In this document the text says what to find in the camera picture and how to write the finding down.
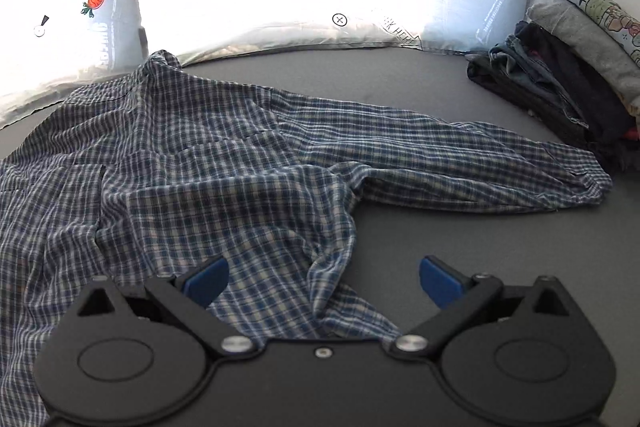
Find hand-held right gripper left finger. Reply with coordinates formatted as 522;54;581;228
64;256;261;361

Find blue jeans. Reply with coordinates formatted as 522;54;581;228
489;34;593;130

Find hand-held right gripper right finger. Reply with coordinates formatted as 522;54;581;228
387;256;587;361

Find patterned printed garment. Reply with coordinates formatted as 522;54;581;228
556;0;640;68

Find dark navy folded garment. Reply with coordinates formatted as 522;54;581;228
514;21;640;145

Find black folded garment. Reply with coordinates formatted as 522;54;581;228
466;53;631;172

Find blue plaid shirt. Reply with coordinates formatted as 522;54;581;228
0;50;614;427

